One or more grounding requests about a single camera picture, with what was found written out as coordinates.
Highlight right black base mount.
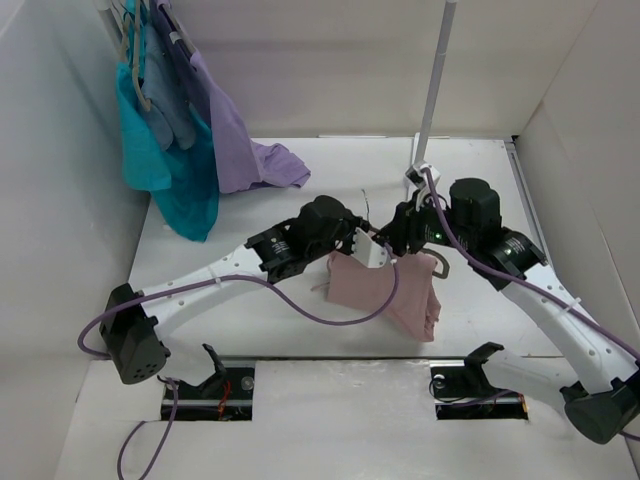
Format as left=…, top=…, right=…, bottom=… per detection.
left=428, top=363, right=529, bottom=421

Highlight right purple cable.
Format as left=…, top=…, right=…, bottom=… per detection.
left=420, top=167, right=640, bottom=438

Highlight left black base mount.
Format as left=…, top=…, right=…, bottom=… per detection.
left=160, top=344, right=256, bottom=422

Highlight purple cable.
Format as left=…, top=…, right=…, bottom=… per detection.
left=420, top=167, right=640, bottom=438
left=76, top=241, right=402, bottom=480

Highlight grey hanger on rack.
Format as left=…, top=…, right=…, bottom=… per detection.
left=112, top=1, right=152, bottom=117

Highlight blue-grey hanging garment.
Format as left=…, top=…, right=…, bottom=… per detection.
left=141, top=23, right=196, bottom=151

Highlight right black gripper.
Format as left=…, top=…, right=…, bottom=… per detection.
left=370, top=189, right=475, bottom=256

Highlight white rack pole with base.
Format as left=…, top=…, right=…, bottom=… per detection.
left=405, top=0, right=458, bottom=188

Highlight grey clothes hanger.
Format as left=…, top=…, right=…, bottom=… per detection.
left=421, top=248, right=451, bottom=280

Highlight teal hanging shirt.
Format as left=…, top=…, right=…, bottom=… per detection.
left=115, top=0, right=221, bottom=244

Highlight pink trousers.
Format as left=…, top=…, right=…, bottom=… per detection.
left=326, top=252, right=441, bottom=343

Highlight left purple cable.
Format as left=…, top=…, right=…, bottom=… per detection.
left=76, top=241, right=402, bottom=480

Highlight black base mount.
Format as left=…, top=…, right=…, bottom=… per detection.
left=160, top=344, right=256, bottom=422
left=428, top=363, right=529, bottom=421

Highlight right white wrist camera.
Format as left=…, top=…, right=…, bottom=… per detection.
left=405, top=162, right=441, bottom=194

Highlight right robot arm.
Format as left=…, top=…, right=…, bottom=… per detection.
left=374, top=178, right=639, bottom=444

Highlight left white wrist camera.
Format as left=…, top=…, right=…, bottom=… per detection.
left=351, top=228, right=390, bottom=269

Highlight purple hanging shirt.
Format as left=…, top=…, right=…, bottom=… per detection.
left=149, top=1, right=311, bottom=194

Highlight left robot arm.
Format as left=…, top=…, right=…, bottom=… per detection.
left=99, top=195, right=388, bottom=385

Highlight left white rack pole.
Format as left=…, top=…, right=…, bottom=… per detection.
left=94, top=0, right=122, bottom=48

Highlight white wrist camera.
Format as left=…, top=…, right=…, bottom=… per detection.
left=405, top=162, right=441, bottom=194
left=351, top=228, right=390, bottom=269

